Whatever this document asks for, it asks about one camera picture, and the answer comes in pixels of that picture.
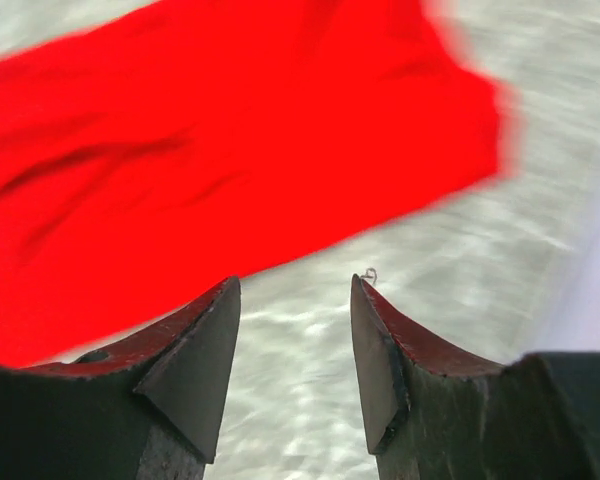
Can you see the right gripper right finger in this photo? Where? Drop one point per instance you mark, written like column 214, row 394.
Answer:
column 432, row 410

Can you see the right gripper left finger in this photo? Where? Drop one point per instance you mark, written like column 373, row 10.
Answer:
column 149, row 406

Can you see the red t shirt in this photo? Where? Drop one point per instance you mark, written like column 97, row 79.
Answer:
column 145, row 160

